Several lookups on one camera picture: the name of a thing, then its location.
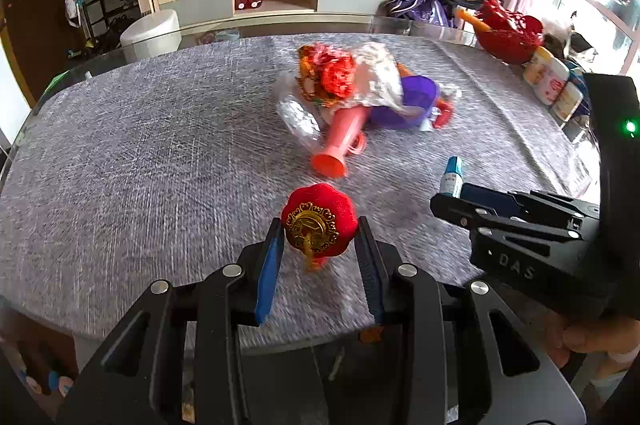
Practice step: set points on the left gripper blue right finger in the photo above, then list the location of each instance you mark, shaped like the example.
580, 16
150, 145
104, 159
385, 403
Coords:
503, 375

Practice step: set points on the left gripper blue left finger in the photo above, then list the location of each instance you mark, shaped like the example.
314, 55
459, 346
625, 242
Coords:
135, 377

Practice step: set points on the small blue white bottle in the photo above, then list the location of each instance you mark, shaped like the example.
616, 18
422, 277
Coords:
452, 179

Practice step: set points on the orange candy tube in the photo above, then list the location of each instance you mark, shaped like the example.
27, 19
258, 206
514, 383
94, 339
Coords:
442, 111

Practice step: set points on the purple plastic bowl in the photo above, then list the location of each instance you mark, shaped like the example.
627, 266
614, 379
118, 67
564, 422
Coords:
419, 92

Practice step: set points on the red round lantern ornament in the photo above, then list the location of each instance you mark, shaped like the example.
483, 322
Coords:
320, 222

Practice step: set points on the white paper bag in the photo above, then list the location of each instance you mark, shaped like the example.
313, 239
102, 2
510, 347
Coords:
376, 77

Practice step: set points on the pink plastic horn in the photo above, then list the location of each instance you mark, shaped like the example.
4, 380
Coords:
345, 137

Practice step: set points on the clear plastic bag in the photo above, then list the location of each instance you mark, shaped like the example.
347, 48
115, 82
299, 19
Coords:
298, 114

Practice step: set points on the red foil wrapper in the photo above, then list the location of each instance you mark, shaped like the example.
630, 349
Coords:
326, 74

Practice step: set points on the person right hand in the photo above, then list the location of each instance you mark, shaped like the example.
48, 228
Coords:
618, 338

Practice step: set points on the white bottle cream label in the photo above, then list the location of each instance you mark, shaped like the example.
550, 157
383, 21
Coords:
566, 103

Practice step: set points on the white bottle yellow cap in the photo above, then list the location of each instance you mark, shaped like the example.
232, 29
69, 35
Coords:
537, 66

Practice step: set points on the grey woven table cloth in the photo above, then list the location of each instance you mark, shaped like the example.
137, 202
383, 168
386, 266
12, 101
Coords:
167, 168

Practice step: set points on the red plastic basket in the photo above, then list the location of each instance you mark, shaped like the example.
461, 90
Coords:
512, 37

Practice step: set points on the purple fabric bag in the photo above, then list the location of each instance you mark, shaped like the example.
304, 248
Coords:
435, 12

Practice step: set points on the white round stool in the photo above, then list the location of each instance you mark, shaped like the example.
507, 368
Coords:
155, 34

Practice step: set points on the orange handle stick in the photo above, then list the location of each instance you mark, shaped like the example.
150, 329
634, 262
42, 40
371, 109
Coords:
477, 24

